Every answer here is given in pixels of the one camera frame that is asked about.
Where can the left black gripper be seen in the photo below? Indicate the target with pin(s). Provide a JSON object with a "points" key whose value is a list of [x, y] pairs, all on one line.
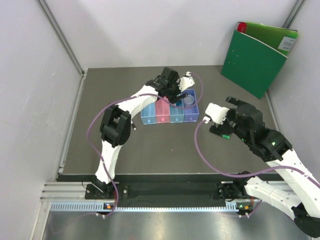
{"points": [[173, 98]]}

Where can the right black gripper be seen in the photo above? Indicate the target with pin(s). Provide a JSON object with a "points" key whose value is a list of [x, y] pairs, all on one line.
{"points": [[223, 129]]}

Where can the blue round tub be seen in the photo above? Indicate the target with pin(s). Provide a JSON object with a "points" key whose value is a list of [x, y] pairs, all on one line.
{"points": [[179, 103]]}

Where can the clear paper clip jar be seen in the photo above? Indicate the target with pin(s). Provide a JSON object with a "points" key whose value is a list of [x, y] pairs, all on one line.
{"points": [[189, 100]]}

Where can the green black highlighter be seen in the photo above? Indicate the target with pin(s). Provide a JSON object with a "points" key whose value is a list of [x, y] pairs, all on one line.
{"points": [[226, 136]]}

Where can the light blue drawer bin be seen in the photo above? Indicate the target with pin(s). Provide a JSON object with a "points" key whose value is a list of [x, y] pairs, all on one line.
{"points": [[148, 114]]}

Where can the green ring binder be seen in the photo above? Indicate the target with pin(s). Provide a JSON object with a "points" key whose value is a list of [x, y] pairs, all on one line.
{"points": [[250, 63]]}

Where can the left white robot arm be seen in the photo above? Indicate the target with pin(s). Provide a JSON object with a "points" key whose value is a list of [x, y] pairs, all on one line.
{"points": [[115, 127]]}

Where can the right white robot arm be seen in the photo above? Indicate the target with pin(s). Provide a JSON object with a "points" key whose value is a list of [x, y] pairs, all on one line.
{"points": [[246, 122]]}

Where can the pink drawer bin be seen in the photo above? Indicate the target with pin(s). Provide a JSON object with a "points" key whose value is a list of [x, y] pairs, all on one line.
{"points": [[162, 111]]}

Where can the purple drawer bin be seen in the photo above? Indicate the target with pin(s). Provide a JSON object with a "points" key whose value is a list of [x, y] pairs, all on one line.
{"points": [[191, 114]]}

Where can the light green folder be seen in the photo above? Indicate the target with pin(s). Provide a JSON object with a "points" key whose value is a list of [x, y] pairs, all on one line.
{"points": [[280, 39]]}

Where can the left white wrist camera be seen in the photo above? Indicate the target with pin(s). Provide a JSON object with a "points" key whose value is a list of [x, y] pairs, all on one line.
{"points": [[186, 81]]}

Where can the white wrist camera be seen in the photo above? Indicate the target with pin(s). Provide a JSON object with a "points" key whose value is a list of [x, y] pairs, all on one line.
{"points": [[186, 81], [215, 113]]}

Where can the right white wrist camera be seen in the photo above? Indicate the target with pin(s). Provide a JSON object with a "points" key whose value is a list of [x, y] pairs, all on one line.
{"points": [[215, 113]]}

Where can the grey slotted cable duct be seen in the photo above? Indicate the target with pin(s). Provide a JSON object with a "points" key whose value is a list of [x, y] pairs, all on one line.
{"points": [[106, 207]]}

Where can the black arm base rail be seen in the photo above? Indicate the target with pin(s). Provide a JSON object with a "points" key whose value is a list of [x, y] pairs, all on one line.
{"points": [[169, 190]]}

